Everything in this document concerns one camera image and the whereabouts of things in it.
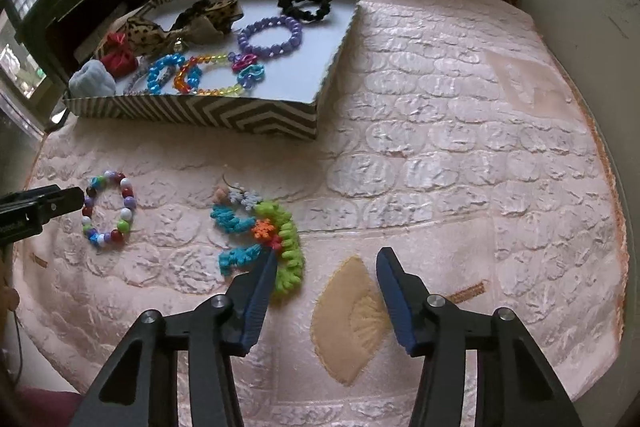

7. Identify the teal green plastic bracelet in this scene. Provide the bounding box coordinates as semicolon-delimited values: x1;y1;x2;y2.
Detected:
209;184;306;298

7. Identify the light blue fluffy scrunchie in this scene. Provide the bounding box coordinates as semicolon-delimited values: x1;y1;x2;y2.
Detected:
68;60;116;98

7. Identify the red satin bow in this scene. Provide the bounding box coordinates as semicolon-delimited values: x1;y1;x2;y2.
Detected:
100;32;138;79

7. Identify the blue bead bracelet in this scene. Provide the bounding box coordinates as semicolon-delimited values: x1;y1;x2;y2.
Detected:
145;53;203;96

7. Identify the leopard print bow with bell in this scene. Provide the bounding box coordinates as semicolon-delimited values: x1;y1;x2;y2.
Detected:
122;0;244;56

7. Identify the orange rainbow bead bracelet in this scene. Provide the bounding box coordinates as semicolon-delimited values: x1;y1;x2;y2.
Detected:
172;51;266;99

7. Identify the purple bead bracelet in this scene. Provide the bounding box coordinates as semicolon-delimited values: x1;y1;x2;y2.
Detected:
236;14;305;62

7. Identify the black scrunchie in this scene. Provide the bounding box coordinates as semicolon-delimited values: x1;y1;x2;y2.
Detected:
278;0;333;23

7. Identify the pink quilted table cover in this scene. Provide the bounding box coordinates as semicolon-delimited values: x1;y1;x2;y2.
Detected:
14;0;628;426

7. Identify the striped black white tray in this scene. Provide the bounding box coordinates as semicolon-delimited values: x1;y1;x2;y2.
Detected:
64;0;359;140

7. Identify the multicolour round bead bracelet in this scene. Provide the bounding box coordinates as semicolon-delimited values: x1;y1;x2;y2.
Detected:
80;170;138;249

